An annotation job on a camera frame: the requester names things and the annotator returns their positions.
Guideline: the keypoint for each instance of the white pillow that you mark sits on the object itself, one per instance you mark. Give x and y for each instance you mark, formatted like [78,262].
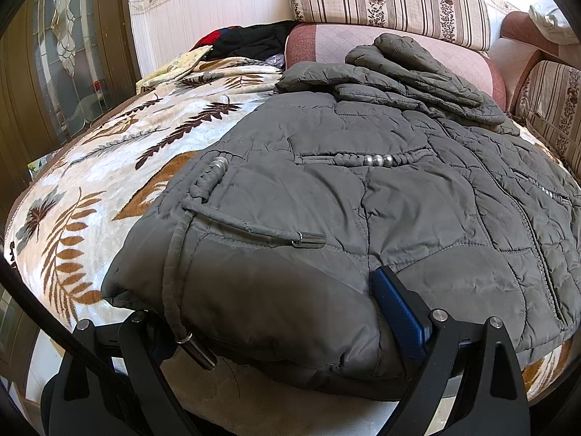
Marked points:
[552,24]

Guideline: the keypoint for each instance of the leaf pattern fleece blanket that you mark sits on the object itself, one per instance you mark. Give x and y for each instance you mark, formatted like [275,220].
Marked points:
[70,225]

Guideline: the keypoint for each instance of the grey quilted puffer jacket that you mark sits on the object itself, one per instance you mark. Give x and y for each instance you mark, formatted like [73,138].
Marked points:
[262,246]

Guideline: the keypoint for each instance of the pink quilted bolster cushion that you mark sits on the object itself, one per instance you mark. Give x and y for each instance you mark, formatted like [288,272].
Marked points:
[330,43]

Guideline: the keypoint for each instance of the wooden glass panel door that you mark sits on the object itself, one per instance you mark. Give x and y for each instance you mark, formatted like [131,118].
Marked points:
[64,64]

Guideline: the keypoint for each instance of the striped floral side cushion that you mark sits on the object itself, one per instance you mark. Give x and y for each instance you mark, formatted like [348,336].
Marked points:
[549,105]

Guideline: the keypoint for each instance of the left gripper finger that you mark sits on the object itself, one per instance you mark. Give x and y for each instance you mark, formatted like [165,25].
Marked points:
[405,312]

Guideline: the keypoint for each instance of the yellow patterned cloth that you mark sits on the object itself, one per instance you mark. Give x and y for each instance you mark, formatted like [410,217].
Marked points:
[179,66]

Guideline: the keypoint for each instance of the black and red clothes pile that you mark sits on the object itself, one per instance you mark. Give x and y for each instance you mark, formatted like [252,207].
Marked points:
[264,43]

